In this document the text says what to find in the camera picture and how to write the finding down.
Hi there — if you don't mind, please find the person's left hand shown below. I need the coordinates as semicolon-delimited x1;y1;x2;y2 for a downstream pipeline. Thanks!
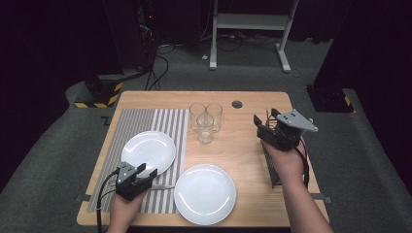
108;191;147;226

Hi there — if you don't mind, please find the bundle of dark cables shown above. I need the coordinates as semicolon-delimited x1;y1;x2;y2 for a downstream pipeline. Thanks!
199;31;280;52

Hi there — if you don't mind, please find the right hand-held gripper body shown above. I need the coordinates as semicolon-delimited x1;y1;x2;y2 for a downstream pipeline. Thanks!
257;109;319;152

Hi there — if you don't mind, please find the white metal stand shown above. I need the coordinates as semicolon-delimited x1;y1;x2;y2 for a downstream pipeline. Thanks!
208;0;300;74

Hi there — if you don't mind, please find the person's right hand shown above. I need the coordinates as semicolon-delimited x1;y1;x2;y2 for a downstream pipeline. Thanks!
262;141;307;187

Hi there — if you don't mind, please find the grey striped placemat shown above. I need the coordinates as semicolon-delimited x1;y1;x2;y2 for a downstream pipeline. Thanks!
86;108;189;215

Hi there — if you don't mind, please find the hand-held gripper cable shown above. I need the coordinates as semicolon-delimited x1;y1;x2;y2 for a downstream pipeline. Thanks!
298;137;311;189
95;169;120;233

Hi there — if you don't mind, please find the white round plate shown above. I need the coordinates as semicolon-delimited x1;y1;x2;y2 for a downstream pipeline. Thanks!
173;163;237;226
120;130;178;179

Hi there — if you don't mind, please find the black wire cutlery rack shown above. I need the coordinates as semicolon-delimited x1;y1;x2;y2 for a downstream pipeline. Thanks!
259;110;308;189

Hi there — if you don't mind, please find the left hand-held gripper cable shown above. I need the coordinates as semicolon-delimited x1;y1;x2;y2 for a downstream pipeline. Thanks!
95;169;120;233

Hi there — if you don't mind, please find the clear drinking glass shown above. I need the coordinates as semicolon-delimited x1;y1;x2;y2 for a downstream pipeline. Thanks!
196;114;215;145
189;103;207;132
205;103;223;134

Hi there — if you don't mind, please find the yellow black striped base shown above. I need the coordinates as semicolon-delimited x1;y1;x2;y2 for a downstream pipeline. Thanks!
74;76;124;110

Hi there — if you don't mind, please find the black stand base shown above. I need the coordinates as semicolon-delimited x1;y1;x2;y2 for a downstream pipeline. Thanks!
305;84;355;114

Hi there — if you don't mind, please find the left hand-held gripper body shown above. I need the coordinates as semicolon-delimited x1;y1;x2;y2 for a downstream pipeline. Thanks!
116;161;154;202

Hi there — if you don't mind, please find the black cable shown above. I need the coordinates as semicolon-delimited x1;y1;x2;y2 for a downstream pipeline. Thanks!
144;53;170;91

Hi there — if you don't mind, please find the right hand-held gripper cable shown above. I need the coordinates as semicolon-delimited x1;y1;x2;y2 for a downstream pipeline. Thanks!
298;137;311;189

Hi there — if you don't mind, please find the dark equipment rack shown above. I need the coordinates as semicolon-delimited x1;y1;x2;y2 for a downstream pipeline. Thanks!
101;0;159;71

